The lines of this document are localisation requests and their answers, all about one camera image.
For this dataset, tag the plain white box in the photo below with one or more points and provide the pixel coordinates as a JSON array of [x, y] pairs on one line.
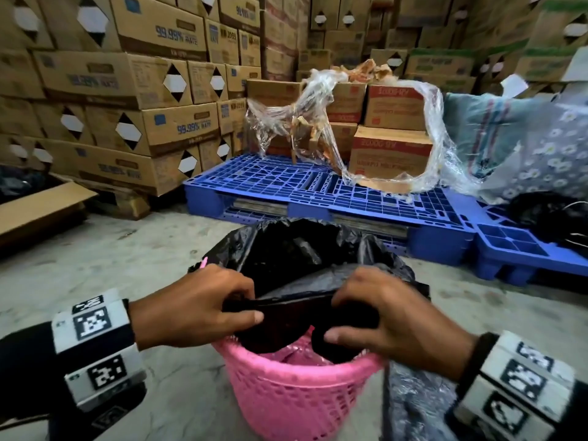
[[576, 66]]

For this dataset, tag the person's left hand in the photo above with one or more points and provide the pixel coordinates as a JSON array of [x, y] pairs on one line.
[[183, 307]]

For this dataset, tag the small blue plastic pallet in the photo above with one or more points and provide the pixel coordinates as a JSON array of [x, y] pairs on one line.
[[514, 252]]

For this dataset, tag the stack of blue print cartons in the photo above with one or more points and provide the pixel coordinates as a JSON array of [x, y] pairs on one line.
[[115, 78]]

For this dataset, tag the brown cardboard box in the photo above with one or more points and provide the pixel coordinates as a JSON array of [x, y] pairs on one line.
[[41, 211]]

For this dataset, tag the large blue plastic pallet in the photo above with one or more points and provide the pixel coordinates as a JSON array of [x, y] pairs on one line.
[[285, 183]]

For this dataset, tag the person's right hand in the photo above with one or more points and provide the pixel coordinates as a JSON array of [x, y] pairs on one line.
[[413, 335]]

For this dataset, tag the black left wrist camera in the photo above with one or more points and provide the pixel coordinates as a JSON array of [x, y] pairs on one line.
[[101, 417]]

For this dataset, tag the right wrist marker band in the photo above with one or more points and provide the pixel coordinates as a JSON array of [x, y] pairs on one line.
[[523, 385]]

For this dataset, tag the pink plastic basket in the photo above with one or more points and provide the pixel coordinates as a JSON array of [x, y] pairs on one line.
[[294, 399]]

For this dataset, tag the floral paper bag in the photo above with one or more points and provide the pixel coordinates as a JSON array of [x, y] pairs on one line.
[[551, 160]]

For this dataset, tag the stack of green striped cartons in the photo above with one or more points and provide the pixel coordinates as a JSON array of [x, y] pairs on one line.
[[441, 64]]

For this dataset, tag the striped woven sack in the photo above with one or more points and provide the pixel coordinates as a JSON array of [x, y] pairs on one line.
[[482, 128]]

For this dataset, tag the left wrist marker band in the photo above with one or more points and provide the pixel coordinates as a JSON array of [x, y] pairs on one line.
[[92, 344]]

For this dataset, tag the pack of black bags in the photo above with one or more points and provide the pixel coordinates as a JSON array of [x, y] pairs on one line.
[[413, 404]]

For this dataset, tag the stack of red label cartons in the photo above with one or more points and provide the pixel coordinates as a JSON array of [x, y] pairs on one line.
[[390, 151]]

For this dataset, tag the wrist marker band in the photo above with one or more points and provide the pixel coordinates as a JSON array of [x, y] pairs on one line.
[[92, 344], [523, 385]]

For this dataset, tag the clear plastic wrap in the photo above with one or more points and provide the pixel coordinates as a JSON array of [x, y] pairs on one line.
[[317, 114]]

